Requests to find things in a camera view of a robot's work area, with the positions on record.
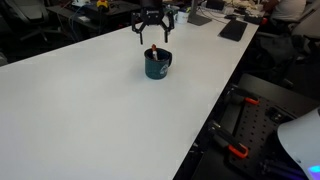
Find grey office chair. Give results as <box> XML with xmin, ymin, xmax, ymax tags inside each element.
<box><xmin>3</xmin><ymin>0</ymin><xmax>52</xmax><ymax>42</ymax></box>

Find white cup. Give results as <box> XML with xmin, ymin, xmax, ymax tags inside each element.
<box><xmin>176</xmin><ymin>11</ymin><xmax>190</xmax><ymax>25</ymax></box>

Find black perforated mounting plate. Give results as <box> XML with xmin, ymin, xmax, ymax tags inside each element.
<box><xmin>191</xmin><ymin>73</ymin><xmax>320</xmax><ymax>180</ymax></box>

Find grey monitor stand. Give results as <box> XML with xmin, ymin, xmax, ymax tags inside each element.
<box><xmin>187</xmin><ymin>0</ymin><xmax>213</xmax><ymax>27</ymax></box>

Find black keyboard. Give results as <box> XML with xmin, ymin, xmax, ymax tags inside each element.
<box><xmin>218</xmin><ymin>19</ymin><xmax>249</xmax><ymax>43</ymax></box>

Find black clamp with orange handle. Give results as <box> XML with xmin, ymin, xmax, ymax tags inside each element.
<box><xmin>208</xmin><ymin>121</ymin><xmax>250</xmax><ymax>160</ymax></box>
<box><xmin>226</xmin><ymin>86</ymin><xmax>260</xmax><ymax>107</ymax></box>

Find yellow emergency stop button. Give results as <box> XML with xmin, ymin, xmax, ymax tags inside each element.
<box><xmin>96</xmin><ymin>0</ymin><xmax>110</xmax><ymax>10</ymax></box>

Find blue cables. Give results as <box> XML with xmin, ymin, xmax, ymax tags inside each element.
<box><xmin>67</xmin><ymin>5</ymin><xmax>84</xmax><ymax>35</ymax></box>

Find dark teal mug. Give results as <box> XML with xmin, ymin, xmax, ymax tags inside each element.
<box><xmin>143</xmin><ymin>47</ymin><xmax>173</xmax><ymax>81</ymax></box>

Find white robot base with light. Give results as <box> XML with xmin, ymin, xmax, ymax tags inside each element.
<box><xmin>277</xmin><ymin>108</ymin><xmax>320</xmax><ymax>175</ymax></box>

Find white marker with orange cap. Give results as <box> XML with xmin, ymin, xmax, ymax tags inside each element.
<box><xmin>151</xmin><ymin>43</ymin><xmax>159</xmax><ymax>62</ymax></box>

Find person in white shirt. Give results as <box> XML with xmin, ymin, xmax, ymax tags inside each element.
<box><xmin>263</xmin><ymin>0</ymin><xmax>308</xmax><ymax>23</ymax></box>

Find black side desk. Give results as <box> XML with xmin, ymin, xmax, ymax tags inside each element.
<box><xmin>46</xmin><ymin>0</ymin><xmax>142</xmax><ymax>34</ymax></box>

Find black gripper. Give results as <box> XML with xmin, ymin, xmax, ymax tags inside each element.
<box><xmin>131</xmin><ymin>0</ymin><xmax>175</xmax><ymax>45</ymax></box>

